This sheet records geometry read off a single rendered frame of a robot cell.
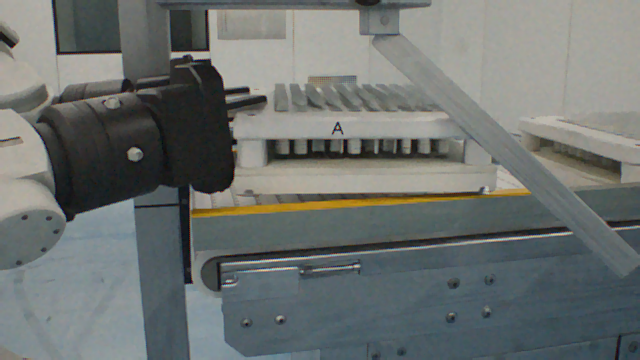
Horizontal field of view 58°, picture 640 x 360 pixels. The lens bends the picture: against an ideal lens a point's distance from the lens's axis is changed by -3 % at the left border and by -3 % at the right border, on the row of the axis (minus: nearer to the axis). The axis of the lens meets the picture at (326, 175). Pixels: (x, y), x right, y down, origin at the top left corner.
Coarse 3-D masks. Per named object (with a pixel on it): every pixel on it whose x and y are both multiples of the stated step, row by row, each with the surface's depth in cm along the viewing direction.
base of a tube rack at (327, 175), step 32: (288, 160) 56; (320, 160) 56; (352, 160) 56; (384, 160) 56; (416, 160) 57; (448, 160) 57; (256, 192) 53; (288, 192) 53; (320, 192) 54; (352, 192) 54; (384, 192) 54
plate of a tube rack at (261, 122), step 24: (288, 96) 67; (240, 120) 51; (264, 120) 52; (288, 120) 52; (312, 120) 52; (336, 120) 52; (360, 120) 52; (384, 120) 53; (408, 120) 53; (432, 120) 53
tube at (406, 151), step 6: (408, 102) 56; (414, 102) 56; (408, 108) 56; (414, 108) 56; (402, 144) 57; (408, 144) 57; (402, 150) 57; (408, 150) 57; (402, 156) 58; (408, 156) 57
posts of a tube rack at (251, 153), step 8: (240, 144) 53; (248, 144) 52; (256, 144) 52; (264, 144) 53; (464, 144) 55; (472, 144) 54; (240, 152) 53; (248, 152) 52; (256, 152) 52; (264, 152) 53; (464, 152) 55; (472, 152) 55; (480, 152) 54; (240, 160) 53; (248, 160) 53; (256, 160) 53; (264, 160) 53; (464, 160) 56; (472, 160) 55; (480, 160) 55; (488, 160) 55
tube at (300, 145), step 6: (294, 102) 56; (300, 102) 55; (306, 102) 55; (294, 108) 56; (300, 108) 55; (306, 108) 56; (294, 144) 56; (300, 144) 56; (306, 144) 56; (294, 150) 57; (300, 150) 56; (306, 150) 57; (294, 156) 57; (300, 156) 56; (306, 156) 57
